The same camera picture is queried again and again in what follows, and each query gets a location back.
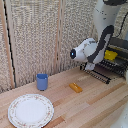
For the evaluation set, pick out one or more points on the yellow bowl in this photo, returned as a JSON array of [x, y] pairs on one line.
[[111, 55]]

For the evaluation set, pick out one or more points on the black dish rack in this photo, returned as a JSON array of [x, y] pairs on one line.
[[113, 68]]

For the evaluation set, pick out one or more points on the beige woven folding screen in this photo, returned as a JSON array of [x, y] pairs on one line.
[[30, 40]]

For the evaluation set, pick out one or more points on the white floral rim plate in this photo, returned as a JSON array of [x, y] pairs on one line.
[[30, 111]]

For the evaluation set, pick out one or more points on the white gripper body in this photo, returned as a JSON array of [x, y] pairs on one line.
[[90, 66]]

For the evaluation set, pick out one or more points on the orange block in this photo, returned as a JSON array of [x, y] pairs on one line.
[[75, 87]]

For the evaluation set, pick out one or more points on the blue cup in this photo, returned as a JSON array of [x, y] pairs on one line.
[[42, 82]]

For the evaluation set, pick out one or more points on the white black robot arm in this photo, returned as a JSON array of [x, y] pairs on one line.
[[93, 50]]

